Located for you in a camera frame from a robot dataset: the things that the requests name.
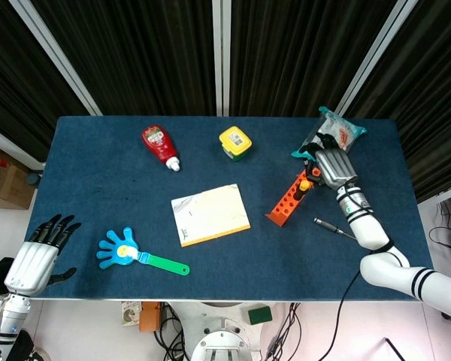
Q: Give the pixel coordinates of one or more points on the white upright frame post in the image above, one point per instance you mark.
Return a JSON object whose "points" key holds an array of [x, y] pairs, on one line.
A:
{"points": [[221, 56]]}

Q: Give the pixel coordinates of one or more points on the red ketchup bottle white cap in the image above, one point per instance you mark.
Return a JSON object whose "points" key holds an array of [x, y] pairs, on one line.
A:
{"points": [[158, 144]]}

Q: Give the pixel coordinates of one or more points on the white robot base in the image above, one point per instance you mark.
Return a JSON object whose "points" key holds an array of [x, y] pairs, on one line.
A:
{"points": [[218, 327]]}

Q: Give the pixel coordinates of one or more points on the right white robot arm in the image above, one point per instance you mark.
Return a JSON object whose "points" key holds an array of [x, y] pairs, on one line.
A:
{"points": [[364, 225]]}

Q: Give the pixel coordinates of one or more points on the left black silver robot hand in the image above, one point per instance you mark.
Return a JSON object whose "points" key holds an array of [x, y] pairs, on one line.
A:
{"points": [[30, 263]]}

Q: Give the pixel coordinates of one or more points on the white slanted frame post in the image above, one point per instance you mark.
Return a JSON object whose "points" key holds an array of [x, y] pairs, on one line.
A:
{"points": [[376, 56], [56, 56]]}

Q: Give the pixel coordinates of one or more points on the black pleated curtain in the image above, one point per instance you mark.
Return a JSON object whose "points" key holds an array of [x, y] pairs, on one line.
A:
{"points": [[154, 56]]}

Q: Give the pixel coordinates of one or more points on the white table frame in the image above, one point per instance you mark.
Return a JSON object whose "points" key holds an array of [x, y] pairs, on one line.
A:
{"points": [[173, 300]]}

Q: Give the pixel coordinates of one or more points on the green block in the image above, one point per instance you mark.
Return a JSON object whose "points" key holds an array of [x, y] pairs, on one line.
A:
{"points": [[260, 315]]}

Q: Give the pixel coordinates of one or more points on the orange box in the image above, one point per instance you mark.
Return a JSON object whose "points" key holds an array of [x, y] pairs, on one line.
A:
{"points": [[150, 317]]}

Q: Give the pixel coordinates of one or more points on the green tub with yellow lid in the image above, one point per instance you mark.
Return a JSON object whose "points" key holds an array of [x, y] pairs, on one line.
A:
{"points": [[235, 139]]}

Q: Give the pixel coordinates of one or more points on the blue felt table cover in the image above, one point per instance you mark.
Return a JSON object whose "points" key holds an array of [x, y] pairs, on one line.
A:
{"points": [[248, 270]]}

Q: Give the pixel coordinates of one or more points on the orange screwdriver bit holder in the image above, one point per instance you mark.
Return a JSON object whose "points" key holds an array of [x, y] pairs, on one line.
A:
{"points": [[285, 205]]}

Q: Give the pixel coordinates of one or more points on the teal clear snack bag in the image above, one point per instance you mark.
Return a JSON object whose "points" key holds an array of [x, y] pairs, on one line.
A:
{"points": [[345, 133]]}

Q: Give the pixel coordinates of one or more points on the brown cardboard box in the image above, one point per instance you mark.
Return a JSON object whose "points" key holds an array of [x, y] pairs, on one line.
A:
{"points": [[7, 180]]}

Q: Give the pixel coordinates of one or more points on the slim black steel screwdriver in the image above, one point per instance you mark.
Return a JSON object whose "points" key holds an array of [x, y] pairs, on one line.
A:
{"points": [[325, 223]]}

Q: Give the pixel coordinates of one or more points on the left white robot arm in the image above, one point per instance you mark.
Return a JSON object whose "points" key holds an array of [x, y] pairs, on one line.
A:
{"points": [[5, 323]]}

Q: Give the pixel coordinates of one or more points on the white notepad with yellow edge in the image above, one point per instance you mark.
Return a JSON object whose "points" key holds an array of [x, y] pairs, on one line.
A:
{"points": [[210, 214]]}

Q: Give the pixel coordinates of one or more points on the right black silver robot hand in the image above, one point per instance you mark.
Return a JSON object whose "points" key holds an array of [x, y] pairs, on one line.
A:
{"points": [[336, 165]]}

